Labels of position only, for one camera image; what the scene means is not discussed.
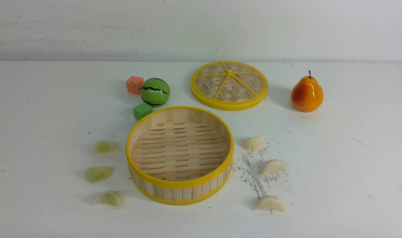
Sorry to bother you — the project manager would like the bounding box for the white dumpling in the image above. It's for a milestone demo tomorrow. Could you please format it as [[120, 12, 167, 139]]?
[[241, 137, 265, 152], [261, 159, 287, 175], [254, 195, 286, 213]]

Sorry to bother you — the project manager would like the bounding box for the green dumpling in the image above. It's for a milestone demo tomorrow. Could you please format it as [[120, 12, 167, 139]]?
[[93, 140, 120, 155], [84, 166, 115, 183], [94, 191, 125, 209]]

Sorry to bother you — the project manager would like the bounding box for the woven bamboo steamer lid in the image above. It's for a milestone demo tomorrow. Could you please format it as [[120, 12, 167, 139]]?
[[189, 61, 268, 110]]

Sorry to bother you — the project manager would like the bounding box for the bamboo steamer tray yellow rim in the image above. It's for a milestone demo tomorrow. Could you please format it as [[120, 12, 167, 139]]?
[[126, 106, 235, 205]]

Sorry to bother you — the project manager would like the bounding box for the green toy watermelon ball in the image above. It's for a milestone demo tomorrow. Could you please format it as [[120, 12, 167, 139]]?
[[140, 77, 170, 107]]

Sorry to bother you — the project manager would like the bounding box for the green foam cube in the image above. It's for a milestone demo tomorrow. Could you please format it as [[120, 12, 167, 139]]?
[[133, 102, 153, 121]]

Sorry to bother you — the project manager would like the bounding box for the orange foam cube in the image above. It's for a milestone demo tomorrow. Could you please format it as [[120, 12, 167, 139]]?
[[126, 76, 144, 95]]

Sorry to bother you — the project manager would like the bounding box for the orange toy pear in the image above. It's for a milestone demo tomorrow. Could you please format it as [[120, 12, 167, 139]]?
[[291, 70, 324, 112]]

